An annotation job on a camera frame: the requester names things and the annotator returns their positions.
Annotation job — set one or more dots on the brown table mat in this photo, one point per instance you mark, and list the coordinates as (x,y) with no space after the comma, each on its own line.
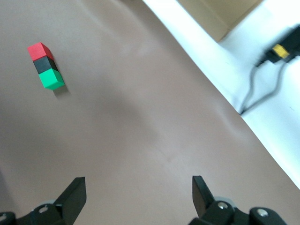
(140,117)

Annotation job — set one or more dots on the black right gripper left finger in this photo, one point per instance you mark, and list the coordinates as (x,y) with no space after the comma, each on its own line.
(66,204)

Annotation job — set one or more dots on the small red cube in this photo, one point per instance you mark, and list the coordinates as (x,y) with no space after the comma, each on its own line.
(37,50)

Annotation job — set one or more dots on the small black cube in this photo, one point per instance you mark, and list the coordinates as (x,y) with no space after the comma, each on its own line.
(44,64)

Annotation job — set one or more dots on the yellow black connector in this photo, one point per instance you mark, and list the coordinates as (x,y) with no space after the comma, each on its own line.
(280,51)

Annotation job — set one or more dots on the small green cube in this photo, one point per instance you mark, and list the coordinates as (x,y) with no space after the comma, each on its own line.
(50,79)

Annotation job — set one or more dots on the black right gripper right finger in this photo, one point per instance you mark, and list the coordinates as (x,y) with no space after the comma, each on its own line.
(205,204)

